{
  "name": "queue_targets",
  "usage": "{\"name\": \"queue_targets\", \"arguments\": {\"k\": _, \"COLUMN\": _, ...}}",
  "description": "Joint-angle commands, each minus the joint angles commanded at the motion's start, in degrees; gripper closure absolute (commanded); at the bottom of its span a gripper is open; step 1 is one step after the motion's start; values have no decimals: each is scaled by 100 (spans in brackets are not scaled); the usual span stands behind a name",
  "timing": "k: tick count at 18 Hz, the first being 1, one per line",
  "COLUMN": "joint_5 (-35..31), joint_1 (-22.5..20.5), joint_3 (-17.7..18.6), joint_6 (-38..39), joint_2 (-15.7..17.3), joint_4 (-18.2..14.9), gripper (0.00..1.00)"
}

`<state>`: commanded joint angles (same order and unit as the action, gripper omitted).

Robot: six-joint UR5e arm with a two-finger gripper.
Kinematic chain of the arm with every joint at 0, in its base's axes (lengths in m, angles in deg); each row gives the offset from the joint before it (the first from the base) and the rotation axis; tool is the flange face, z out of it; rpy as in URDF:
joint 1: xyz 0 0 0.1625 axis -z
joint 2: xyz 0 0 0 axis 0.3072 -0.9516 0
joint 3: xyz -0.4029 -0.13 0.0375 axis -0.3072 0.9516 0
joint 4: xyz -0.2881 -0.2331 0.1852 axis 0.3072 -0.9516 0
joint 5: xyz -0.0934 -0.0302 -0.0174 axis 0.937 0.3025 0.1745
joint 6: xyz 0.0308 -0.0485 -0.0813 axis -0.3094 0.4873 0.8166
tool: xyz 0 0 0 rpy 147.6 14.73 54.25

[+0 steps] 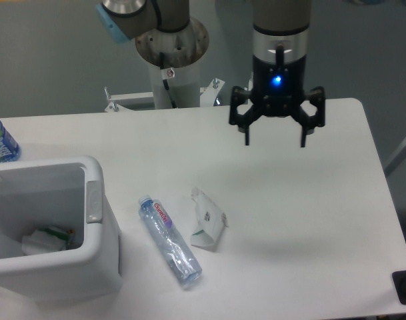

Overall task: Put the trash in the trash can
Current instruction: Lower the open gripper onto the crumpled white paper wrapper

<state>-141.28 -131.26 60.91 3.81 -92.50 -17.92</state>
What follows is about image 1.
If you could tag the white trash inside can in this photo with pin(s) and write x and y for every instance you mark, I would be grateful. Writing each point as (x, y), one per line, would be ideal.
(47, 240)

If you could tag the white frame at right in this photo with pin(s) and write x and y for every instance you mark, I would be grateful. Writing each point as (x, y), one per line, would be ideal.
(396, 158)

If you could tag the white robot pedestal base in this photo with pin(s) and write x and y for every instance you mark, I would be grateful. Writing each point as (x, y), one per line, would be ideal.
(173, 61)

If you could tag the white plastic trash can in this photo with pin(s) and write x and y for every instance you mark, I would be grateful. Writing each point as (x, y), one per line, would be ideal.
(67, 193)

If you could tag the blue labelled water bottle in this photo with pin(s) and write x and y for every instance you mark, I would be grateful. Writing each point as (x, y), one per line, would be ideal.
(9, 148)

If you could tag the clear crushed plastic bottle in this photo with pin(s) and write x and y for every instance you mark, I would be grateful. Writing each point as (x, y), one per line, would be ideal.
(169, 241)

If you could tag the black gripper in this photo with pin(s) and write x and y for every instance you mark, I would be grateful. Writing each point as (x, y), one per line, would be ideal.
(278, 87)

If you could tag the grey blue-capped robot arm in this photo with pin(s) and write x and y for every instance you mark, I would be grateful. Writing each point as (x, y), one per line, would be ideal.
(280, 34)

